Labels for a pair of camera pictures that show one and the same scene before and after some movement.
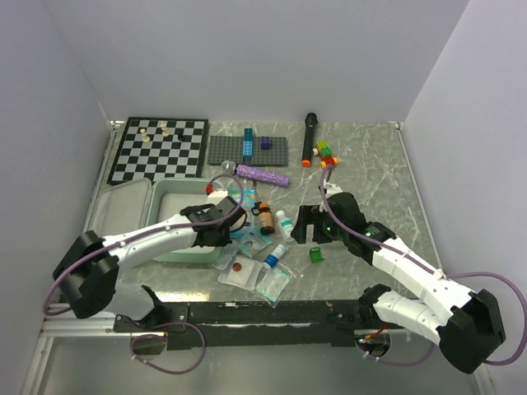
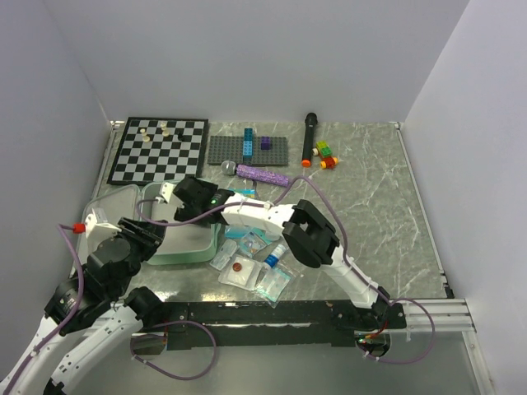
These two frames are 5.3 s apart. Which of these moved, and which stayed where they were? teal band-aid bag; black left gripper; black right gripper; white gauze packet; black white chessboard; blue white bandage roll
Moved: black left gripper; black right gripper
Stayed: white gauze packet; black white chessboard; teal band-aid bag; blue white bandage roll
